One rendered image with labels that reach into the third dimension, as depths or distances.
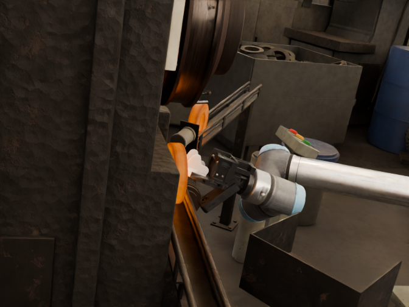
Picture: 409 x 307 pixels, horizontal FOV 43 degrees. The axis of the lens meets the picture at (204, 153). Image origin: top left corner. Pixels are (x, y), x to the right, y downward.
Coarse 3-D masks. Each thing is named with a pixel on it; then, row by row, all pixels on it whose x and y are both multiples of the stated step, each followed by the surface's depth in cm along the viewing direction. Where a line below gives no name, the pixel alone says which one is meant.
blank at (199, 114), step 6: (192, 108) 187; (198, 108) 187; (204, 108) 192; (192, 114) 186; (198, 114) 186; (204, 114) 194; (192, 120) 186; (198, 120) 188; (204, 120) 196; (204, 126) 198
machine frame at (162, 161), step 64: (0, 0) 80; (64, 0) 82; (128, 0) 84; (0, 64) 83; (64, 64) 86; (128, 64) 88; (0, 128) 87; (64, 128) 89; (128, 128) 92; (0, 192) 91; (64, 192) 94; (128, 192) 96; (0, 256) 94; (64, 256) 98; (128, 256) 101
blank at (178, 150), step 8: (168, 144) 130; (176, 144) 128; (176, 152) 125; (184, 152) 125; (176, 160) 123; (184, 160) 124; (184, 168) 123; (184, 176) 123; (184, 184) 124; (184, 192) 125; (176, 200) 127
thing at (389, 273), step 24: (288, 216) 123; (264, 240) 117; (288, 240) 127; (264, 264) 110; (288, 264) 106; (264, 288) 111; (288, 288) 107; (312, 288) 103; (336, 288) 99; (384, 288) 108
